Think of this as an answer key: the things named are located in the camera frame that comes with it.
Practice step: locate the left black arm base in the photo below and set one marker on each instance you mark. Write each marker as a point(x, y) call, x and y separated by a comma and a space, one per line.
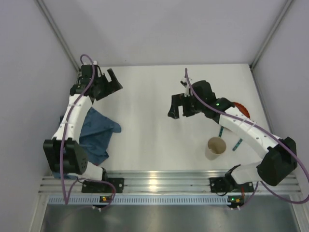
point(96, 187)

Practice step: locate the perforated cable duct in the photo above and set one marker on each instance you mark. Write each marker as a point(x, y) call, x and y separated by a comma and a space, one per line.
point(151, 200)

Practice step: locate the fork with teal handle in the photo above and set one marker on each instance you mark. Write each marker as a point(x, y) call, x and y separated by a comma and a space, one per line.
point(221, 131)

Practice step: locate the spoon with teal handle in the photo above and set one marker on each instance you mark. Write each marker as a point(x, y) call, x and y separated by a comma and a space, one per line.
point(237, 145)

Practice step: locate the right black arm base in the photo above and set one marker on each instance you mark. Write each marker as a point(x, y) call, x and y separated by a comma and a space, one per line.
point(224, 185)

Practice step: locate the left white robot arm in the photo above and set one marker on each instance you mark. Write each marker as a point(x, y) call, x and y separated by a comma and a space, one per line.
point(76, 111)

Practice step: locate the beige paper cup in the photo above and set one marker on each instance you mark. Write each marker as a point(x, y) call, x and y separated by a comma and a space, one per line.
point(215, 147)

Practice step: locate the aluminium frame post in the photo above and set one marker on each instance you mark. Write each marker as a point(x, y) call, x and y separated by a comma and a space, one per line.
point(56, 31)
point(271, 33)

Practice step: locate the blue letter-print placemat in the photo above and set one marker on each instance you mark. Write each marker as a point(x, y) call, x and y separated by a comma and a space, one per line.
point(99, 133)

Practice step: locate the left aluminium frame post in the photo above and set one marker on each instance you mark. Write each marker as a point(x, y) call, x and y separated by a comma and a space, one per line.
point(56, 31)

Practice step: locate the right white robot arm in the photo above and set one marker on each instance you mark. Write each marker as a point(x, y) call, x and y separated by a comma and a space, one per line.
point(275, 162)

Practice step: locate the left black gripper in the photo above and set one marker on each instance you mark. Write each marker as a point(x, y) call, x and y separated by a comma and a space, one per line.
point(104, 86)

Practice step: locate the red round plate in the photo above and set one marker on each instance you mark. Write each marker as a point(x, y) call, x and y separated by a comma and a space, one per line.
point(242, 109)

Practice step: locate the aluminium mounting rail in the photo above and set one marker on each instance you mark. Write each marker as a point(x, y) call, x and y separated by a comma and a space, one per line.
point(168, 182)

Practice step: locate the right aluminium frame post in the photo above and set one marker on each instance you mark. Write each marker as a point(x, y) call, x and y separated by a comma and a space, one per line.
point(271, 33)

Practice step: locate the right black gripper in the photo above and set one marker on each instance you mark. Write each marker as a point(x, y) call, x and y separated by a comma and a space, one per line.
point(184, 105)

